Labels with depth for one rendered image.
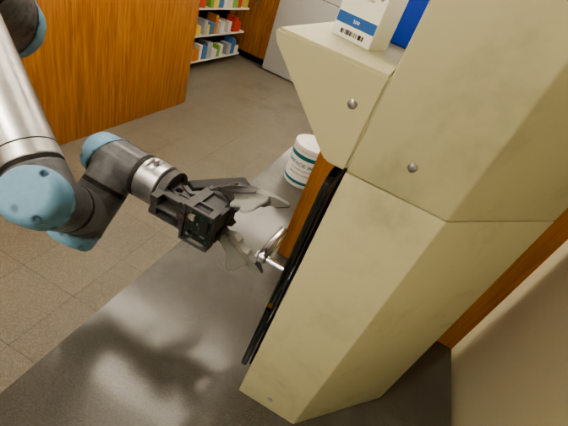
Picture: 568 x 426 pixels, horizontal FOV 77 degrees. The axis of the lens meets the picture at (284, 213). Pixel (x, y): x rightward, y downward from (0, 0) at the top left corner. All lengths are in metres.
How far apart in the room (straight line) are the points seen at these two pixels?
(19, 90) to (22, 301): 1.51
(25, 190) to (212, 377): 0.43
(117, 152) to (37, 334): 1.35
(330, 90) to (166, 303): 0.57
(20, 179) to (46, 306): 1.49
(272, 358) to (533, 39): 0.50
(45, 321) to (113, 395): 1.26
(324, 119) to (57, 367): 0.57
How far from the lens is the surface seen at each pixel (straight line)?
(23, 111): 0.57
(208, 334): 0.76
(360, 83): 0.35
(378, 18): 0.43
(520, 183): 0.42
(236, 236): 0.61
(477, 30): 0.34
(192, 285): 0.82
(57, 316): 1.94
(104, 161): 0.65
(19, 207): 0.51
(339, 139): 0.37
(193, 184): 0.62
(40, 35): 0.86
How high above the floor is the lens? 1.57
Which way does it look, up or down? 35 degrees down
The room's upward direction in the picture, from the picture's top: 22 degrees clockwise
